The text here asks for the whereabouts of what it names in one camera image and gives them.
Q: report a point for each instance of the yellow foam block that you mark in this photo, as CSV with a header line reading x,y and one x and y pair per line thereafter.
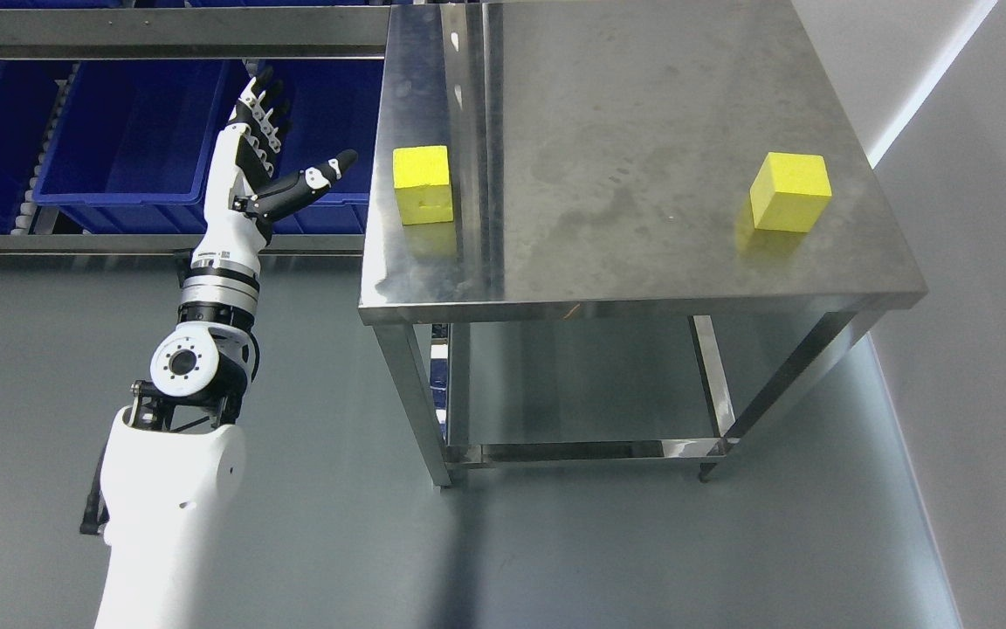
x,y
790,192
422,185

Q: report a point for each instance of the stainless steel table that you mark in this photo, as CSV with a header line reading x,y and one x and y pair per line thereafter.
x,y
601,157

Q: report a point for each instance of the blue plastic bin right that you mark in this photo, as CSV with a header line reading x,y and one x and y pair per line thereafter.
x,y
335,107

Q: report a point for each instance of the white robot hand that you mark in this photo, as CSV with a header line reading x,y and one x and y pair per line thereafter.
x,y
232,204

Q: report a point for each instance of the blue plastic bin centre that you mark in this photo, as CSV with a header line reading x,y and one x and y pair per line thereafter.
x,y
132,149

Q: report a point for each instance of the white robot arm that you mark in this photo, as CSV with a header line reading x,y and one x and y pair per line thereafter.
x,y
175,456

